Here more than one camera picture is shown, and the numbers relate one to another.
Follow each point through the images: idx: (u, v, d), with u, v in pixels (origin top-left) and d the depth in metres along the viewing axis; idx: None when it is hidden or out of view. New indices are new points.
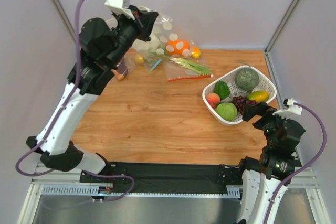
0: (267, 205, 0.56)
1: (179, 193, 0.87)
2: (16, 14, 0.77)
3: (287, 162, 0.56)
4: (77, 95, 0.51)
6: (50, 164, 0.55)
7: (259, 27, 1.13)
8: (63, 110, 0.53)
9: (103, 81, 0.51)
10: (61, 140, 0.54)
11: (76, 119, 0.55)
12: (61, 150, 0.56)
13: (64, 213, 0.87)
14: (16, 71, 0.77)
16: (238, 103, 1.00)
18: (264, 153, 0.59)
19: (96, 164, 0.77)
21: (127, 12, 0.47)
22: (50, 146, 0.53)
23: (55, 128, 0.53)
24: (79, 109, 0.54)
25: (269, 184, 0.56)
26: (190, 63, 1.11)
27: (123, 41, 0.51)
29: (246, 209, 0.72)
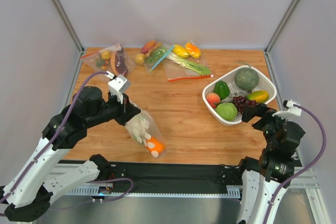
0: (266, 207, 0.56)
1: (179, 193, 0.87)
2: (16, 14, 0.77)
3: (286, 165, 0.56)
4: (50, 150, 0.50)
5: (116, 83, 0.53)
6: (14, 217, 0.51)
7: (259, 27, 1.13)
8: (34, 164, 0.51)
9: (75, 138, 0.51)
10: (28, 194, 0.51)
11: (46, 172, 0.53)
12: (27, 203, 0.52)
13: (64, 213, 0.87)
14: (16, 72, 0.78)
16: (238, 103, 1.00)
18: (264, 156, 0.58)
19: (86, 178, 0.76)
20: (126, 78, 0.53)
21: (119, 96, 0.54)
22: (16, 199, 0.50)
23: (23, 181, 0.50)
24: (51, 163, 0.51)
25: (269, 187, 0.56)
26: (190, 63, 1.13)
27: (106, 115, 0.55)
29: (245, 210, 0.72)
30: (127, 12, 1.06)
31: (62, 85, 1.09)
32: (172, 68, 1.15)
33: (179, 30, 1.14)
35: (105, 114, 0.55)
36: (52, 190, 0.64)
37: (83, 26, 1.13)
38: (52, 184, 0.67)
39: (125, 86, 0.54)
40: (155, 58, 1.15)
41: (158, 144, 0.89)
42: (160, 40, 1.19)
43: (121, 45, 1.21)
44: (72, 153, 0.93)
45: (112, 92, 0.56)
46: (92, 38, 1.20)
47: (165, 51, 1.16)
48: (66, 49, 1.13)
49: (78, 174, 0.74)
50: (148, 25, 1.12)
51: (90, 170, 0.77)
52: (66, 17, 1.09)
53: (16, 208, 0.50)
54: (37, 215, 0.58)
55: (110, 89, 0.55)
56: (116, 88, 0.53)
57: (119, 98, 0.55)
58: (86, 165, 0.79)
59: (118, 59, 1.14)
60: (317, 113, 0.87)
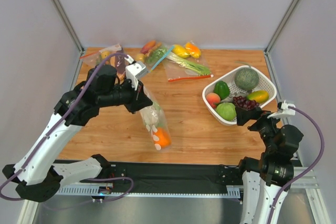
0: (269, 211, 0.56)
1: (179, 193, 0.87)
2: (17, 14, 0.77)
3: (287, 168, 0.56)
4: (62, 126, 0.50)
5: (134, 68, 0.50)
6: (25, 195, 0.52)
7: (259, 28, 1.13)
8: (46, 140, 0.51)
9: (87, 115, 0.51)
10: (40, 170, 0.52)
11: (59, 149, 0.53)
12: (39, 181, 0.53)
13: (64, 213, 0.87)
14: (16, 71, 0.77)
16: (238, 103, 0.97)
18: (263, 159, 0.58)
19: (89, 172, 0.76)
20: (145, 65, 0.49)
21: (135, 83, 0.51)
22: (27, 176, 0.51)
23: (35, 158, 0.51)
24: (63, 139, 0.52)
25: (270, 191, 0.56)
26: (190, 63, 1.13)
27: (117, 98, 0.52)
29: (248, 212, 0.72)
30: (127, 12, 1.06)
31: (62, 85, 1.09)
32: (172, 68, 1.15)
33: (179, 30, 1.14)
35: (117, 97, 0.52)
36: (62, 173, 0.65)
37: (83, 25, 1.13)
38: (62, 169, 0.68)
39: (142, 73, 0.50)
40: (155, 58, 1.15)
41: (164, 137, 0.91)
42: (160, 40, 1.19)
43: (121, 45, 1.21)
44: (71, 153, 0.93)
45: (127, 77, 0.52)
46: (91, 38, 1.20)
47: (165, 51, 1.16)
48: (66, 49, 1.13)
49: (83, 167, 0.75)
50: (148, 25, 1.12)
51: (94, 166, 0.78)
52: (66, 17, 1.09)
53: (28, 185, 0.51)
54: (49, 196, 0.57)
55: (127, 74, 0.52)
56: (133, 73, 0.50)
57: (134, 84, 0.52)
58: (90, 161, 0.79)
59: (118, 59, 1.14)
60: (317, 113, 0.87)
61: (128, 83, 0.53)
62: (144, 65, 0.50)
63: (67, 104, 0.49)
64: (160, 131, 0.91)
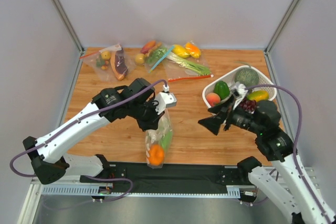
0: (302, 182, 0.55)
1: (179, 193, 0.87)
2: (17, 14, 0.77)
3: (284, 136, 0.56)
4: (95, 115, 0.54)
5: (167, 97, 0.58)
6: (38, 172, 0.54)
7: (259, 28, 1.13)
8: (76, 124, 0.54)
9: (118, 114, 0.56)
10: (60, 150, 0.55)
11: (82, 135, 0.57)
12: (52, 161, 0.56)
13: (64, 213, 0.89)
14: (16, 71, 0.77)
16: None
18: (261, 145, 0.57)
19: (91, 169, 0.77)
20: (176, 99, 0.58)
21: (160, 108, 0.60)
22: (47, 152, 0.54)
23: (61, 136, 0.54)
24: (91, 127, 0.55)
25: (290, 164, 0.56)
26: (190, 63, 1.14)
27: (142, 113, 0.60)
29: (285, 202, 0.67)
30: (128, 12, 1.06)
31: (62, 85, 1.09)
32: (172, 68, 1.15)
33: (179, 30, 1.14)
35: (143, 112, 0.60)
36: (68, 162, 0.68)
37: (83, 25, 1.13)
38: (69, 158, 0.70)
39: (171, 105, 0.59)
40: (155, 58, 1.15)
41: (158, 155, 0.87)
42: (160, 40, 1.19)
43: (121, 45, 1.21)
44: (71, 153, 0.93)
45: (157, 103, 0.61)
46: (91, 38, 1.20)
47: (165, 51, 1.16)
48: (66, 49, 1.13)
49: (87, 162, 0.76)
50: (148, 25, 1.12)
51: (97, 164, 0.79)
52: (66, 17, 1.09)
53: (43, 161, 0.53)
54: (52, 180, 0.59)
55: (159, 97, 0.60)
56: (164, 100, 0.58)
57: (159, 108, 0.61)
58: (94, 159, 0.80)
59: (118, 59, 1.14)
60: (318, 114, 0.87)
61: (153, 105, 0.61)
62: (176, 98, 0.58)
63: (106, 98, 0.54)
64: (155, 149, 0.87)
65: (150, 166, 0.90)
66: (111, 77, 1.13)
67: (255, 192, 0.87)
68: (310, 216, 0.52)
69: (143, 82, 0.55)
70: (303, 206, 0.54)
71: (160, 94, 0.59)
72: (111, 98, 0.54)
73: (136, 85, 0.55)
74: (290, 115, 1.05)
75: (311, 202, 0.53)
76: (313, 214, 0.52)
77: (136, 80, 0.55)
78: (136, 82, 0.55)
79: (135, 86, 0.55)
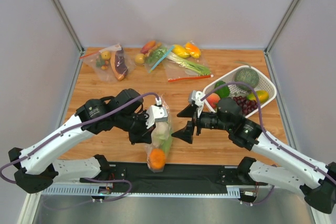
0: (284, 152, 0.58)
1: (179, 193, 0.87)
2: (16, 14, 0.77)
3: (250, 122, 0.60)
4: (77, 128, 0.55)
5: (158, 112, 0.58)
6: (21, 183, 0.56)
7: (259, 28, 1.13)
8: (58, 136, 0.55)
9: (103, 126, 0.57)
10: (42, 162, 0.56)
11: (66, 147, 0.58)
12: (35, 173, 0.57)
13: (64, 213, 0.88)
14: (16, 71, 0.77)
16: (238, 103, 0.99)
18: (234, 139, 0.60)
19: (86, 173, 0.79)
20: (167, 115, 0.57)
21: (150, 122, 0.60)
22: (29, 164, 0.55)
23: (43, 149, 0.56)
24: (74, 140, 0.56)
25: (265, 141, 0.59)
26: (190, 63, 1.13)
27: (129, 124, 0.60)
29: (290, 181, 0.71)
30: (127, 12, 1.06)
31: (62, 85, 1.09)
32: (172, 68, 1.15)
33: (179, 30, 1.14)
35: (129, 124, 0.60)
36: (58, 170, 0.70)
37: (83, 25, 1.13)
38: (60, 165, 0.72)
39: (161, 119, 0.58)
40: (155, 58, 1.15)
41: (158, 161, 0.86)
42: (160, 40, 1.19)
43: (121, 45, 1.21)
44: (71, 153, 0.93)
45: (149, 116, 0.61)
46: (91, 38, 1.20)
47: (165, 51, 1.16)
48: (66, 49, 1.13)
49: (81, 166, 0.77)
50: (148, 26, 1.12)
51: (93, 167, 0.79)
52: (66, 17, 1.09)
53: (27, 173, 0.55)
54: (38, 190, 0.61)
55: (149, 111, 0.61)
56: (154, 115, 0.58)
57: (148, 123, 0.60)
58: (90, 160, 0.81)
59: (118, 59, 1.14)
60: (318, 114, 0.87)
61: (144, 117, 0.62)
62: (166, 114, 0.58)
63: (90, 110, 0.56)
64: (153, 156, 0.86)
65: (151, 170, 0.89)
66: (111, 77, 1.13)
67: (255, 192, 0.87)
68: (307, 177, 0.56)
69: (129, 94, 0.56)
70: (297, 171, 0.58)
71: (152, 107, 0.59)
72: (94, 110, 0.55)
73: (122, 97, 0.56)
74: (290, 115, 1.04)
75: (302, 165, 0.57)
76: (308, 174, 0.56)
77: (122, 92, 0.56)
78: (122, 93, 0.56)
79: (121, 97, 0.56)
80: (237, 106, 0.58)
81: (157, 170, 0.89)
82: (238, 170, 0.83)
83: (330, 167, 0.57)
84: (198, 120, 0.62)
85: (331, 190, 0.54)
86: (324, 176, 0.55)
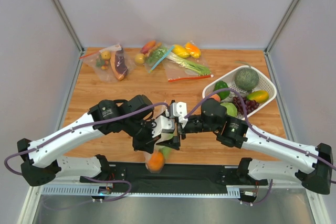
0: (273, 143, 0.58)
1: (179, 193, 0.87)
2: (17, 14, 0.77)
3: (235, 120, 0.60)
4: (89, 127, 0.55)
5: (166, 122, 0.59)
6: (27, 173, 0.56)
7: (259, 28, 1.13)
8: (69, 132, 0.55)
9: (112, 128, 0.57)
10: (50, 157, 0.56)
11: (74, 145, 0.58)
12: (41, 167, 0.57)
13: (64, 213, 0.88)
14: (16, 71, 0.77)
16: (238, 103, 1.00)
18: (223, 140, 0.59)
19: (86, 172, 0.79)
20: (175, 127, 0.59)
21: (155, 132, 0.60)
22: (38, 157, 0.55)
23: (52, 144, 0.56)
24: (83, 138, 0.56)
25: (252, 136, 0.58)
26: (190, 63, 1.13)
27: (136, 130, 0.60)
29: (285, 171, 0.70)
30: (128, 12, 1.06)
31: (62, 85, 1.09)
32: (172, 68, 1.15)
33: (179, 30, 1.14)
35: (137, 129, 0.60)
36: (62, 166, 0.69)
37: (83, 25, 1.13)
38: (63, 161, 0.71)
39: (166, 131, 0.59)
40: (155, 58, 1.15)
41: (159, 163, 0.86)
42: (160, 40, 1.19)
43: (121, 45, 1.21)
44: (71, 153, 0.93)
45: (156, 126, 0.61)
46: (91, 38, 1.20)
47: (165, 51, 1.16)
48: (66, 49, 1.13)
49: (83, 164, 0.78)
50: (148, 26, 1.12)
51: (94, 167, 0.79)
52: (66, 17, 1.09)
53: (33, 165, 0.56)
54: (40, 183, 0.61)
55: (158, 120, 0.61)
56: (162, 125, 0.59)
57: (155, 131, 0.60)
58: (92, 159, 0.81)
59: (118, 59, 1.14)
60: (318, 114, 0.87)
61: (151, 126, 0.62)
62: (174, 125, 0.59)
63: (103, 110, 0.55)
64: (153, 159, 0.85)
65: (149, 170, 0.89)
66: (111, 77, 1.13)
67: (255, 192, 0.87)
68: (301, 164, 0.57)
69: (143, 99, 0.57)
70: (290, 160, 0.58)
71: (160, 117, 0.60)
72: (107, 111, 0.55)
73: (137, 101, 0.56)
74: (290, 115, 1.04)
75: (293, 152, 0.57)
76: (302, 161, 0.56)
77: (137, 96, 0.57)
78: (136, 98, 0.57)
79: (135, 102, 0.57)
80: (221, 107, 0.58)
81: (154, 171, 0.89)
82: (238, 170, 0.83)
83: (320, 148, 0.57)
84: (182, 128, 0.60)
85: (325, 172, 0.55)
86: (316, 159, 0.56)
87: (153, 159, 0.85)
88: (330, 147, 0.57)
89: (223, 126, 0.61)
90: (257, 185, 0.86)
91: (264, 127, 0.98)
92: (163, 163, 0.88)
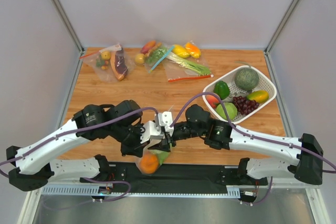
0: (257, 140, 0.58)
1: (179, 194, 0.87)
2: (16, 15, 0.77)
3: (220, 123, 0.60)
4: (73, 135, 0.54)
5: (155, 129, 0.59)
6: (15, 182, 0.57)
7: (259, 28, 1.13)
8: (53, 140, 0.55)
9: (97, 134, 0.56)
10: (35, 164, 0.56)
11: (60, 152, 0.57)
12: (30, 173, 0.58)
13: (64, 213, 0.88)
14: (16, 72, 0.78)
16: (238, 103, 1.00)
18: (211, 143, 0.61)
19: (84, 173, 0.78)
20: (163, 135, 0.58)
21: (144, 138, 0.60)
22: (23, 165, 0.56)
23: (38, 151, 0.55)
24: (69, 146, 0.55)
25: (237, 136, 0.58)
26: (190, 63, 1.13)
27: (124, 135, 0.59)
29: (279, 166, 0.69)
30: (128, 12, 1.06)
31: (62, 85, 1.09)
32: (172, 68, 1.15)
33: (179, 30, 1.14)
35: (125, 135, 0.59)
36: (54, 170, 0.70)
37: (83, 25, 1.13)
38: (56, 164, 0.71)
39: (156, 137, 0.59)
40: (155, 58, 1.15)
41: (151, 166, 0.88)
42: (160, 40, 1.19)
43: (121, 45, 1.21)
44: (71, 153, 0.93)
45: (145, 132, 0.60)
46: (91, 38, 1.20)
47: (165, 51, 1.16)
48: (66, 49, 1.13)
49: (80, 166, 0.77)
50: (148, 26, 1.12)
51: (92, 168, 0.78)
52: (66, 17, 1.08)
53: (20, 173, 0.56)
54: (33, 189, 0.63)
55: (146, 125, 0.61)
56: (150, 131, 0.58)
57: (143, 137, 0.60)
58: (90, 161, 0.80)
59: (118, 59, 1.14)
60: (318, 113, 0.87)
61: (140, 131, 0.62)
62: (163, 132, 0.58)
63: (86, 116, 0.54)
64: (144, 161, 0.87)
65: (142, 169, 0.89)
66: (111, 77, 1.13)
67: (255, 192, 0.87)
68: (285, 157, 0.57)
69: (129, 105, 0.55)
70: (274, 153, 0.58)
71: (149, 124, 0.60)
72: (91, 117, 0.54)
73: (122, 107, 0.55)
74: (290, 115, 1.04)
75: (276, 147, 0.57)
76: (286, 153, 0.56)
77: (122, 102, 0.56)
78: (123, 103, 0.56)
79: (121, 107, 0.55)
80: (205, 112, 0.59)
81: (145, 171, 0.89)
82: (238, 170, 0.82)
83: (303, 139, 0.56)
84: (171, 136, 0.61)
85: (311, 161, 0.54)
86: (300, 150, 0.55)
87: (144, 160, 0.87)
88: (313, 136, 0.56)
89: (209, 130, 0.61)
90: (257, 185, 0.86)
91: (264, 127, 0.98)
92: (157, 166, 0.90)
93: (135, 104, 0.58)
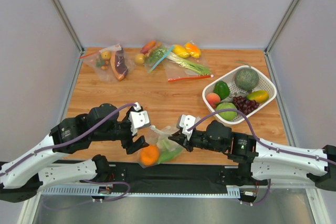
0: (283, 152, 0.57)
1: (179, 194, 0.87)
2: (17, 14, 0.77)
3: (242, 136, 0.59)
4: (49, 151, 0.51)
5: (138, 119, 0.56)
6: (2, 196, 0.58)
7: (260, 28, 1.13)
8: (32, 156, 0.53)
9: (77, 148, 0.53)
10: (19, 179, 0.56)
11: (41, 166, 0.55)
12: (16, 187, 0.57)
13: (64, 213, 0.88)
14: (16, 72, 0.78)
16: (238, 103, 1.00)
18: (234, 158, 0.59)
19: (80, 177, 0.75)
20: (148, 121, 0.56)
21: (134, 129, 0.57)
22: (7, 180, 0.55)
23: (19, 168, 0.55)
24: (48, 160, 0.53)
25: (262, 150, 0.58)
26: (190, 63, 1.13)
27: (114, 134, 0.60)
29: (295, 172, 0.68)
30: (127, 12, 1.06)
31: (62, 85, 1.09)
32: (172, 68, 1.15)
33: (179, 30, 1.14)
35: (114, 134, 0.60)
36: (43, 180, 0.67)
37: (83, 25, 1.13)
38: (46, 173, 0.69)
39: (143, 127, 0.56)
40: (155, 58, 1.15)
41: (149, 157, 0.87)
42: (160, 40, 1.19)
43: (121, 45, 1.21)
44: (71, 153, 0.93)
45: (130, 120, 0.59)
46: (91, 38, 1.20)
47: (165, 51, 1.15)
48: (66, 49, 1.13)
49: (73, 172, 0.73)
50: (148, 25, 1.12)
51: (87, 171, 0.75)
52: (66, 17, 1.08)
53: (3, 189, 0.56)
54: (23, 199, 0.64)
55: (130, 119, 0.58)
56: (134, 123, 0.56)
57: (132, 130, 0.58)
58: (85, 164, 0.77)
59: (118, 59, 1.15)
60: (318, 113, 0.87)
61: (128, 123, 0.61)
62: (147, 120, 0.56)
63: (62, 131, 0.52)
64: (149, 150, 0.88)
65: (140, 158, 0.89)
66: (111, 77, 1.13)
67: (255, 192, 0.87)
68: (313, 169, 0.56)
69: (98, 113, 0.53)
70: (301, 166, 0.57)
71: (130, 114, 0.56)
72: (66, 132, 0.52)
73: (92, 115, 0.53)
74: (291, 115, 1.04)
75: (303, 159, 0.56)
76: (314, 166, 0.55)
77: (92, 110, 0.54)
78: (92, 111, 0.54)
79: (91, 116, 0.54)
80: (226, 128, 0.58)
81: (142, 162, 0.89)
82: (238, 174, 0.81)
83: (328, 151, 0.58)
84: (188, 141, 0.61)
85: None
86: (327, 162, 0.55)
87: (150, 149, 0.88)
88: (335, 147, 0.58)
89: (232, 145, 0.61)
90: (257, 185, 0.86)
91: (264, 127, 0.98)
92: (153, 162, 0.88)
93: (111, 107, 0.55)
